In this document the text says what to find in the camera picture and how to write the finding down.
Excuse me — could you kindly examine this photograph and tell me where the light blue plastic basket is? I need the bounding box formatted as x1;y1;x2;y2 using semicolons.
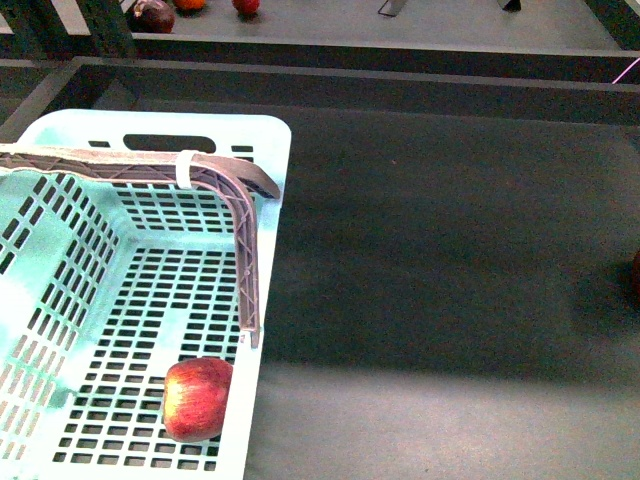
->
0;109;293;480

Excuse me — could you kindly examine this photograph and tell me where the red yellow apple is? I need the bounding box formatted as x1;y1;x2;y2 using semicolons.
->
232;0;260;16

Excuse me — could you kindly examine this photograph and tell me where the lower black display tray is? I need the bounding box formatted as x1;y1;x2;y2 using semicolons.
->
1;59;639;479

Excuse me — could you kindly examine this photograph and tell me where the black display tray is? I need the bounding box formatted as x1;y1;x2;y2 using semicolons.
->
1;59;639;479
1;1;639;85

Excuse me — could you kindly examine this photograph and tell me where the flat black shelf divider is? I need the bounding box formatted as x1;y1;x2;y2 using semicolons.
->
377;0;407;18

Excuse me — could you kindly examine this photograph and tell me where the orange red tomato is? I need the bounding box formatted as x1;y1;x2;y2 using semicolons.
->
173;0;206;12

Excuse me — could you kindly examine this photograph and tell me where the dark eggplant fruit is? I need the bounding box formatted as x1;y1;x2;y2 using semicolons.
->
131;0;175;34

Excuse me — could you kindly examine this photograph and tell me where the upper black display tray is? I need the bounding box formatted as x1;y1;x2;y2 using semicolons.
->
1;1;639;85

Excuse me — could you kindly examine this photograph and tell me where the black triangular shelf divider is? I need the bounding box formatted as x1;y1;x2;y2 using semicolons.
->
497;0;522;12

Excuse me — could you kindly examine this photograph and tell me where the dark fruit at right edge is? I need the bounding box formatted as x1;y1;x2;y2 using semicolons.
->
631;251;640;298

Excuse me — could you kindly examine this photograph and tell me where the grey basket handle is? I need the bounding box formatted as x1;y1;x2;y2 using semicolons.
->
1;143;281;341

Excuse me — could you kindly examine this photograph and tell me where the white pink cable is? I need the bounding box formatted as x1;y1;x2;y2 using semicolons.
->
613;58;640;85

